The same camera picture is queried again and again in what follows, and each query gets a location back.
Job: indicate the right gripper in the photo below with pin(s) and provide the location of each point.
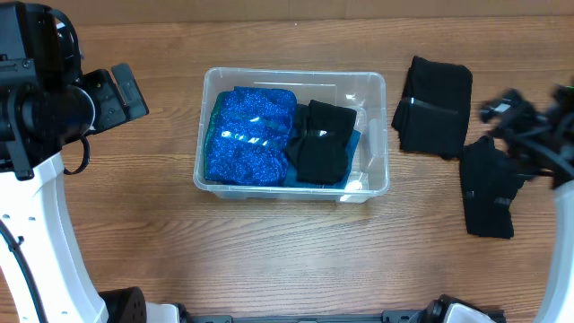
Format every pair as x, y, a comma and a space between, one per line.
492, 108

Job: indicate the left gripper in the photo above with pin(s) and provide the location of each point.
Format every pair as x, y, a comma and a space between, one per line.
100, 85

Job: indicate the sparkly blue garment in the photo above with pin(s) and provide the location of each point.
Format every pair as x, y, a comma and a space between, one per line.
248, 129

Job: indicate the black garment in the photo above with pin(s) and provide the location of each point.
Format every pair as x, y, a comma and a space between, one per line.
320, 143
433, 114
489, 183

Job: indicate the blue denim jeans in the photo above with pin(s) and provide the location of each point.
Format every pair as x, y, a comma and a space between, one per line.
354, 152

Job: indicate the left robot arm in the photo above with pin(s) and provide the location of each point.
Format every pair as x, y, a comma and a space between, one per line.
47, 102

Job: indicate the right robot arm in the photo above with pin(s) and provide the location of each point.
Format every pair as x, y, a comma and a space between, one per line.
557, 304

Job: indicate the black folded garment top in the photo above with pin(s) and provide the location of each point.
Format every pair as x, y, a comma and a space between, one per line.
433, 114

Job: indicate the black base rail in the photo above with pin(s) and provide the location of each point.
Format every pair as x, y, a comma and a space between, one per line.
387, 316

